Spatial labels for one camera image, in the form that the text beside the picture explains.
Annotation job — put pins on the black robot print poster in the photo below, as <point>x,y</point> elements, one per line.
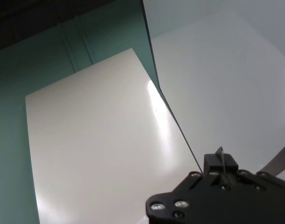
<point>98,140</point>

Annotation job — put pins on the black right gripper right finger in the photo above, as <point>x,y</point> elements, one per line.
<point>231,166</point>

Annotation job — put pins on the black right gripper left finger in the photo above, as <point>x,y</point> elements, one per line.
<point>210,164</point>

